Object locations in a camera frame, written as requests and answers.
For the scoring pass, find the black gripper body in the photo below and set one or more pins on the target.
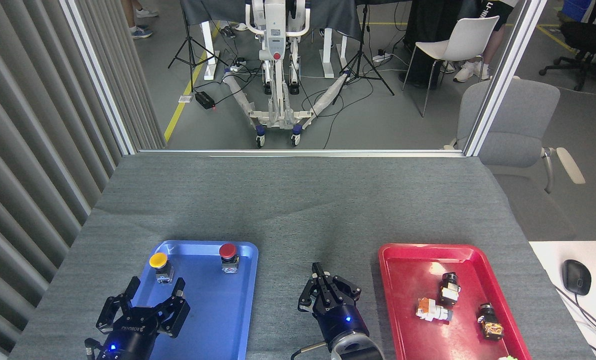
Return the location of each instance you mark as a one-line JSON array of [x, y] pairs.
[[127, 340], [340, 322]]

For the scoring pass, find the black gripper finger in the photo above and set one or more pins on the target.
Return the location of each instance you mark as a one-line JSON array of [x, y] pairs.
[[106, 315], [343, 290], [323, 292], [180, 312]]

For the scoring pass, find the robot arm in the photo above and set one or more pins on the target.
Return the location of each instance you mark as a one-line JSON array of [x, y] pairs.
[[350, 345]]

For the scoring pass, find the yellow push button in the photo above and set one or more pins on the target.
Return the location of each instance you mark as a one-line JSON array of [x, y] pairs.
[[158, 260]]

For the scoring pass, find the red push button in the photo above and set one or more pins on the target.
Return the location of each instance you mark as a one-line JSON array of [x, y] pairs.
[[227, 250]]

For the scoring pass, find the blue plastic tray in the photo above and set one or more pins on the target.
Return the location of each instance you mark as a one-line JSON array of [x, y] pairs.
[[217, 310]]

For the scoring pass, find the red plastic tray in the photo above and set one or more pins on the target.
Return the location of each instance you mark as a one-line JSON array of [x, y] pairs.
[[408, 280]]

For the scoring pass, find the grey table cloth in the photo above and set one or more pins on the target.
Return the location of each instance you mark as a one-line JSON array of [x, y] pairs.
[[303, 210]]

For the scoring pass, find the white desk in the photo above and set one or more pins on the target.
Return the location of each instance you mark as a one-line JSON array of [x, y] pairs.
[[553, 260]]

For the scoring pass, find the black box on floor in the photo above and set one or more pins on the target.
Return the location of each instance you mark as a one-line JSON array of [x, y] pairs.
[[204, 100]]

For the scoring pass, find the black tripod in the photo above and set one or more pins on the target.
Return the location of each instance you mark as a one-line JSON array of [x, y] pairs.
[[362, 60], [191, 45]]

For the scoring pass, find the black computer mouse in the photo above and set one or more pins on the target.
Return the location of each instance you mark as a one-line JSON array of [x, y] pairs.
[[576, 277]]

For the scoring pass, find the white power strip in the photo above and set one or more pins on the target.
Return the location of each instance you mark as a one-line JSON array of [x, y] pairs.
[[382, 57]]

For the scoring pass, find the grey office chair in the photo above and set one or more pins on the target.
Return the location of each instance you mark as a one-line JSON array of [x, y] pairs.
[[518, 120]]

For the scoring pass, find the white stand on wheels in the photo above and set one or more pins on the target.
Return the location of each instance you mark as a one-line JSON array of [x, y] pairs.
[[276, 30]]

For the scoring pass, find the white plastic chair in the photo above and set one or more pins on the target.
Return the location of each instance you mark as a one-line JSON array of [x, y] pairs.
[[470, 37]]

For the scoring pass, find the black office chair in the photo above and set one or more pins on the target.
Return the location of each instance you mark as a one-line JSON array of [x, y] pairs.
[[585, 40]]

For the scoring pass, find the orange and white switch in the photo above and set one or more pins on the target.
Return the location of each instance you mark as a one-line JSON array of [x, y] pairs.
[[432, 310]]

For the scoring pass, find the black selector switch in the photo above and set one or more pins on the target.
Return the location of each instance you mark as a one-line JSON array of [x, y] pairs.
[[449, 290]]

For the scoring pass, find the silver frame rail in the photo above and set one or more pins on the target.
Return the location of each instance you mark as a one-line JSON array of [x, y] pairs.
[[303, 152]]

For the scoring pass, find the black switch with orange base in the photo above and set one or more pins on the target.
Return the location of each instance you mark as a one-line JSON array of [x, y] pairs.
[[491, 325]]

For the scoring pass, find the silver frame post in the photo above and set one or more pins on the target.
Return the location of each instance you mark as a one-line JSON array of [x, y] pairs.
[[503, 75], [97, 75]]

